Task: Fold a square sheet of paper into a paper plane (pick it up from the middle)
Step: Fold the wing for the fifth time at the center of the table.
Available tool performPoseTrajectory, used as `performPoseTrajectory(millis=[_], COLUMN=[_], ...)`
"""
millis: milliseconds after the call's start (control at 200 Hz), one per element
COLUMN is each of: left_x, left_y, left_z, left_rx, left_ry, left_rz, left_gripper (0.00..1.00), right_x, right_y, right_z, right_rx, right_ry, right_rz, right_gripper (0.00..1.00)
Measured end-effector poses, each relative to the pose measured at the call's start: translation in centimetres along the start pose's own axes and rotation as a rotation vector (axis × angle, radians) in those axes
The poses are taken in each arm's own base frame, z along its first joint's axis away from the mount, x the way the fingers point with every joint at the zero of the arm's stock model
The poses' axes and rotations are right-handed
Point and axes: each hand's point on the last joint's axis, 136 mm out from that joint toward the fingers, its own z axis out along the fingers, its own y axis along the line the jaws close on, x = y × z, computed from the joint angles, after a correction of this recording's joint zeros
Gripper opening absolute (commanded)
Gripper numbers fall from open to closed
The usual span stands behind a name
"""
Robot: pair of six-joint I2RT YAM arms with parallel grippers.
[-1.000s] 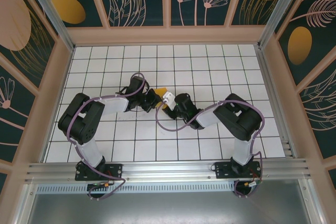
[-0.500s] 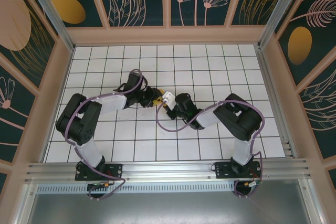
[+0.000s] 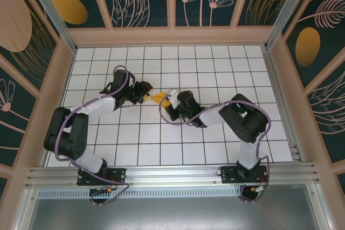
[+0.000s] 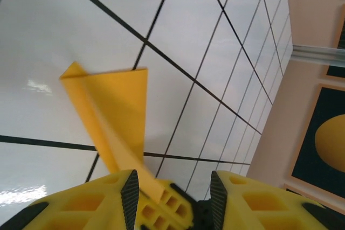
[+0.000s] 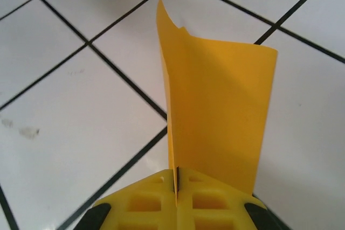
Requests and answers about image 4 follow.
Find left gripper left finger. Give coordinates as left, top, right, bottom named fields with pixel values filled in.
left=0, top=169, right=140, bottom=230

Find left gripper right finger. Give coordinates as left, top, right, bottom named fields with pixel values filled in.
left=210, top=170, right=345, bottom=230

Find yellow-orange cloth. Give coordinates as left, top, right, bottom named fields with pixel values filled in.
left=59, top=62, right=165, bottom=205

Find wall panel orange oval feathers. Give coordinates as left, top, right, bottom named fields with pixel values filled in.
left=289, top=83, right=345, bottom=197

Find aluminium corner post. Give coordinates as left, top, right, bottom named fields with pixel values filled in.
left=291, top=43, right=345, bottom=67

